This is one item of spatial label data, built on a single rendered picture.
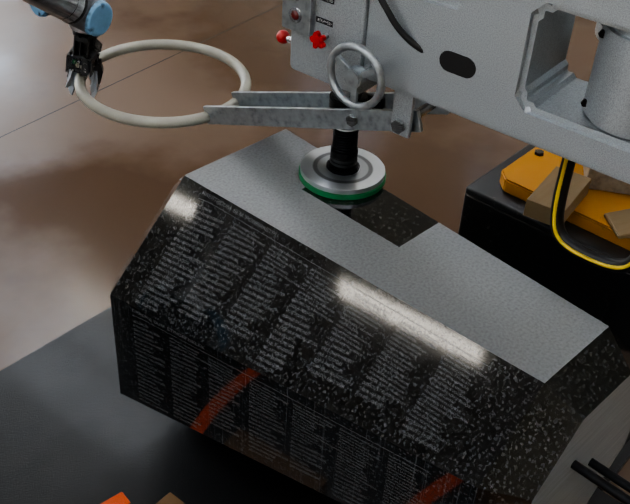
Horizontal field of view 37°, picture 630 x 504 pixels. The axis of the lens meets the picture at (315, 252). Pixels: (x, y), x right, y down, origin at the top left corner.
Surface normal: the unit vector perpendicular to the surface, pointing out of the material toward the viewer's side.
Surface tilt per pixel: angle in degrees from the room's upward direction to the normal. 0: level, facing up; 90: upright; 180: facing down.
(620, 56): 90
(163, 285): 45
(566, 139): 90
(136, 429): 0
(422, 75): 90
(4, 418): 0
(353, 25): 90
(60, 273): 0
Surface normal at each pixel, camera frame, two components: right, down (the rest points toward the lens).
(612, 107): -0.71, 0.40
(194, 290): -0.43, -0.26
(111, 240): 0.05, -0.79
